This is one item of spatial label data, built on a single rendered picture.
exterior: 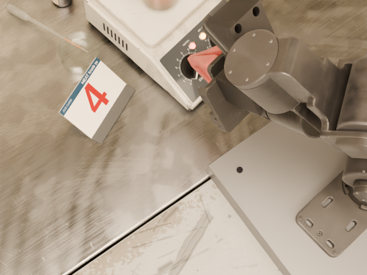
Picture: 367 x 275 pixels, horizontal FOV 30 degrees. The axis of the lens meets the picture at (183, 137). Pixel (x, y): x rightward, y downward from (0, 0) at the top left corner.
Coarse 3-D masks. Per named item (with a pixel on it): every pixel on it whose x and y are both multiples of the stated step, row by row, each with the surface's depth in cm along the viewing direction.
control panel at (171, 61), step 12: (192, 36) 89; (180, 48) 88; (204, 48) 90; (168, 60) 88; (180, 60) 88; (168, 72) 88; (180, 72) 89; (180, 84) 89; (192, 84) 89; (204, 84) 90; (192, 96) 89
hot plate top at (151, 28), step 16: (96, 0) 87; (112, 0) 87; (128, 0) 87; (192, 0) 88; (128, 16) 86; (144, 16) 87; (160, 16) 87; (176, 16) 87; (144, 32) 86; (160, 32) 86
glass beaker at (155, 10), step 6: (144, 0) 85; (150, 0) 84; (156, 0) 83; (162, 0) 83; (168, 0) 84; (174, 0) 85; (150, 6) 86; (156, 6) 85; (162, 6) 85; (168, 6) 85; (174, 6) 87; (156, 12) 86; (162, 12) 86
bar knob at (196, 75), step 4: (188, 56) 88; (184, 60) 88; (184, 64) 88; (188, 64) 89; (184, 68) 88; (188, 68) 89; (192, 68) 88; (184, 72) 88; (188, 72) 89; (192, 72) 88; (196, 72) 88; (188, 76) 89; (192, 76) 88; (196, 76) 88
